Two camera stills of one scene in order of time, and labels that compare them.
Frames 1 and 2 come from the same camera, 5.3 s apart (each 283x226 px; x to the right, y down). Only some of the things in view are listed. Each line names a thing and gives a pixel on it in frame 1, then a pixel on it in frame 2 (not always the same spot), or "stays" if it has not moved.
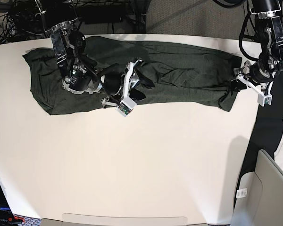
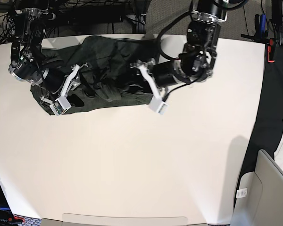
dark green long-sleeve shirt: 171,75 → 101,73
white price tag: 241,193 stays
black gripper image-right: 236,85 → 135,81
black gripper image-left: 137,94 → 75,100
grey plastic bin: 269,199 stays
